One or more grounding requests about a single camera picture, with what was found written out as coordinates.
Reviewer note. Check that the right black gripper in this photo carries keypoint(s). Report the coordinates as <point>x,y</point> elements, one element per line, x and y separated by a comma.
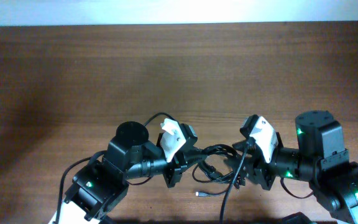
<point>262,175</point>

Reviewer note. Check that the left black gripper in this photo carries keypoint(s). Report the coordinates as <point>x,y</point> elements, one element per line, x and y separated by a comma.
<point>190,155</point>

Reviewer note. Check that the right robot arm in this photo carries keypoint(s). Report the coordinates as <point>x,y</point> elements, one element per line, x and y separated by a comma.
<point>321,160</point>

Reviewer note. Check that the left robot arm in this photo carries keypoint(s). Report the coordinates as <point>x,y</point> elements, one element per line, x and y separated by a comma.
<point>104,181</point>

